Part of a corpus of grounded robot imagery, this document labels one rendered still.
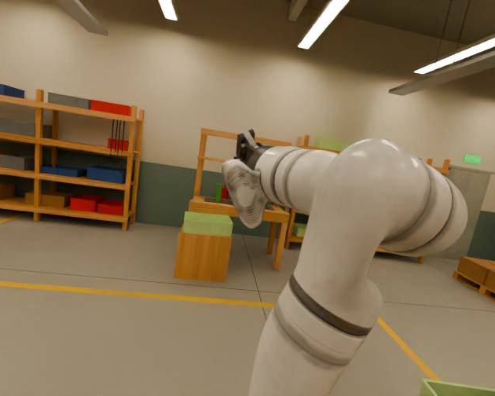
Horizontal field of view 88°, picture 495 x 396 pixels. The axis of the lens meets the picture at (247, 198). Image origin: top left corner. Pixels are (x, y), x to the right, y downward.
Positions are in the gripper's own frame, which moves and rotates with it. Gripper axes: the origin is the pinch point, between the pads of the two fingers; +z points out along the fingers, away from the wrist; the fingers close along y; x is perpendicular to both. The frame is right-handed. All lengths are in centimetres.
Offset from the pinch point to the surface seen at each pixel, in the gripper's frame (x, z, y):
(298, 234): -175, 362, -256
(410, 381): -97, 70, -245
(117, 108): 28, 458, 71
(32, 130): 165, 494, 84
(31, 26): 99, 560, 249
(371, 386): -62, 75, -225
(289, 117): -264, 429, -47
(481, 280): -382, 175, -389
